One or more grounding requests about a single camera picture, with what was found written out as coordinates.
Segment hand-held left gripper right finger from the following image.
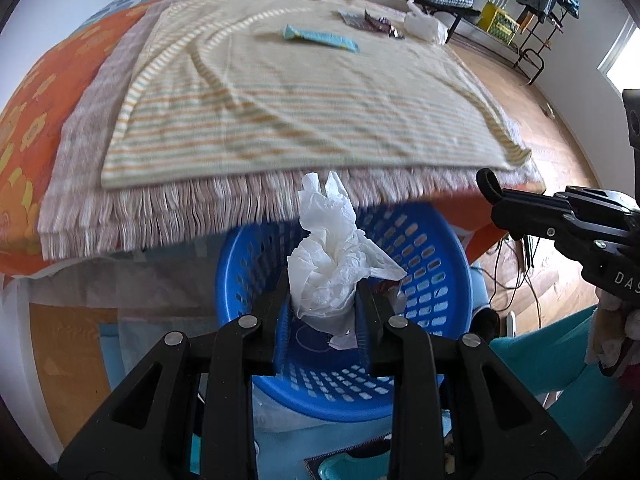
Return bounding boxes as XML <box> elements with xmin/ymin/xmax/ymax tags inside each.
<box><xmin>354</xmin><ymin>282</ymin><xmax>586</xmax><ymax>480</ymax></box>

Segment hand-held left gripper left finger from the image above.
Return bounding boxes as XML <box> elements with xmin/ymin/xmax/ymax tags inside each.
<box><xmin>57</xmin><ymin>265</ymin><xmax>292</xmax><ymax>480</ymax></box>

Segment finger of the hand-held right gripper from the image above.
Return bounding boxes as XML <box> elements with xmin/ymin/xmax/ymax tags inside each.
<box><xmin>491</xmin><ymin>204</ymin><xmax>626</xmax><ymax>247</ymax></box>
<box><xmin>500</xmin><ymin>187</ymin><xmax>628</xmax><ymax>211</ymax></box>

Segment white tissue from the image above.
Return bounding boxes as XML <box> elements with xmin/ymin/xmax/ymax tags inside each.
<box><xmin>286</xmin><ymin>171</ymin><xmax>407</xmax><ymax>351</ymax></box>

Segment blue plastic basket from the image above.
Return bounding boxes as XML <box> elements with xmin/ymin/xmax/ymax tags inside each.
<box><xmin>215</xmin><ymin>202</ymin><xmax>475</xmax><ymax>423</ymax></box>

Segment person's teal trouser leg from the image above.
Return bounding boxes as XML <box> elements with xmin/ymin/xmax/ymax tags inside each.
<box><xmin>487</xmin><ymin>305</ymin><xmax>601</xmax><ymax>411</ymax></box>

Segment black clothes rack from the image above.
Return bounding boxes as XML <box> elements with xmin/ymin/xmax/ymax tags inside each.
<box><xmin>460</xmin><ymin>0</ymin><xmax>581</xmax><ymax>86</ymax></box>

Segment window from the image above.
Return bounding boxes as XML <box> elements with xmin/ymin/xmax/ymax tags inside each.
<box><xmin>597</xmin><ymin>15</ymin><xmax>640</xmax><ymax>91</ymax></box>

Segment yellow plastic crate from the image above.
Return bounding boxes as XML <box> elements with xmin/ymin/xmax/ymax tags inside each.
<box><xmin>477</xmin><ymin>2</ymin><xmax>521</xmax><ymax>43</ymax></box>

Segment white plastic bag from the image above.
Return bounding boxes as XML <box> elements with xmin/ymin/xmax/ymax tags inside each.
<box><xmin>404</xmin><ymin>0</ymin><xmax>449</xmax><ymax>45</ymax></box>

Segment yellow striped cloth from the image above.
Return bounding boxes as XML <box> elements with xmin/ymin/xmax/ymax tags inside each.
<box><xmin>101</xmin><ymin>0</ymin><xmax>532</xmax><ymax>191</ymax></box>

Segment dark candy wrapper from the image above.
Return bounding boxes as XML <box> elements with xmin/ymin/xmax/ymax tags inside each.
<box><xmin>364</xmin><ymin>10</ymin><xmax>405</xmax><ymax>40</ymax></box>

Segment plaid fringed cloth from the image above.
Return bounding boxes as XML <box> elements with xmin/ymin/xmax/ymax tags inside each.
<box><xmin>39</xmin><ymin>0</ymin><xmax>546</xmax><ymax>261</ymax></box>

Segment white tube with teal wrapper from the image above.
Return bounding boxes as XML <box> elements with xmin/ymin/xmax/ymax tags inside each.
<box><xmin>282</xmin><ymin>25</ymin><xmax>360</xmax><ymax>54</ymax></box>

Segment orange floral sheet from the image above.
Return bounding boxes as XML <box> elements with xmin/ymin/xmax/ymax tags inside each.
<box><xmin>0</xmin><ymin>0</ymin><xmax>506</xmax><ymax>278</ymax></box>

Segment black floor cables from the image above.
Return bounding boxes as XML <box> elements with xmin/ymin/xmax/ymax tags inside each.
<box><xmin>487</xmin><ymin>235</ymin><xmax>556</xmax><ymax>321</ymax></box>

